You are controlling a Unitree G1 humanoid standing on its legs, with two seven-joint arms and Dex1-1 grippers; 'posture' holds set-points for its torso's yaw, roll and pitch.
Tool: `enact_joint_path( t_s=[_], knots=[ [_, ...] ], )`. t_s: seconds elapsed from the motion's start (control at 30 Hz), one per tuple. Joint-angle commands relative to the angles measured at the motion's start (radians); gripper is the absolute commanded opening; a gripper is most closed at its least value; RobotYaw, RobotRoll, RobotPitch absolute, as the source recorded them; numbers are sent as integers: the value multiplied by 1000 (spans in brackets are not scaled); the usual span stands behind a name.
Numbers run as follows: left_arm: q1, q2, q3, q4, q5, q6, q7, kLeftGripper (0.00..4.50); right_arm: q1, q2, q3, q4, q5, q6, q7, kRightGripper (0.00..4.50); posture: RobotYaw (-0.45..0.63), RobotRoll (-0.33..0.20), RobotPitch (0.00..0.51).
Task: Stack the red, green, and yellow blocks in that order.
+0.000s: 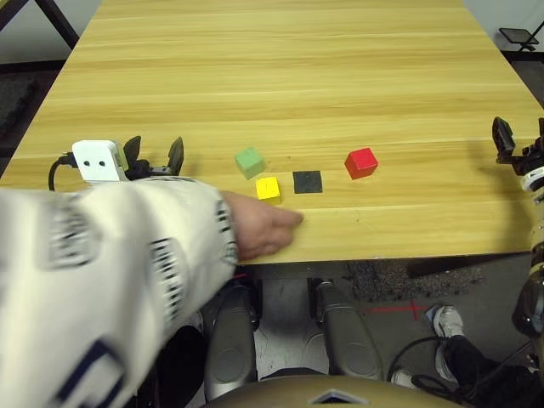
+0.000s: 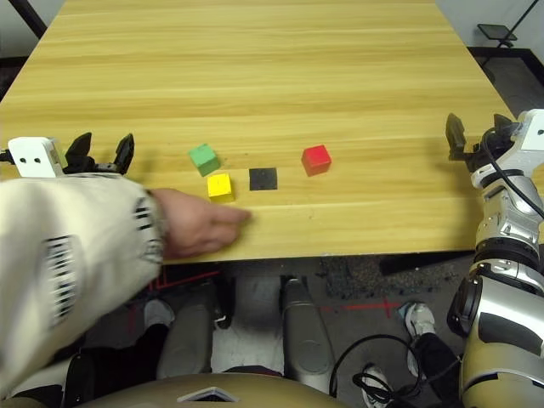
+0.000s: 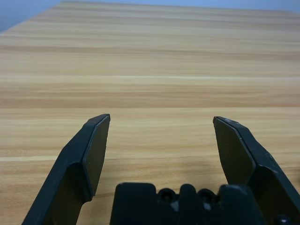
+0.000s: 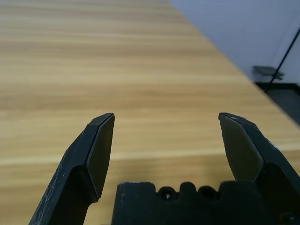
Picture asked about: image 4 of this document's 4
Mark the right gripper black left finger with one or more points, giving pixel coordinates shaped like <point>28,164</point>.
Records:
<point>77,168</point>

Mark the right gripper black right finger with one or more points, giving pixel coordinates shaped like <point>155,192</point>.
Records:
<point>248,152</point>

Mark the black tripod stand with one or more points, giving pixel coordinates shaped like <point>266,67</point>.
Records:
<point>284,56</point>

